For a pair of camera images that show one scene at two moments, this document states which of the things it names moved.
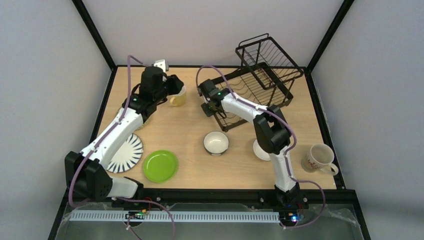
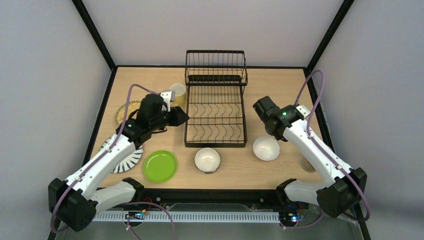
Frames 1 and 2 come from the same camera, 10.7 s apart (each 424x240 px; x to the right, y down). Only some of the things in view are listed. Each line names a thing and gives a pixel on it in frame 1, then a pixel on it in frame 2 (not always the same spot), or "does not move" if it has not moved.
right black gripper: (205, 89) to (261, 107)
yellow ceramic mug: (178, 99) does not move
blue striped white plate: (128, 157) does not move
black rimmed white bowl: (216, 143) to (207, 160)
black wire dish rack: (267, 78) to (216, 81)
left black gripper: (174, 84) to (172, 117)
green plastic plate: (160, 166) does not move
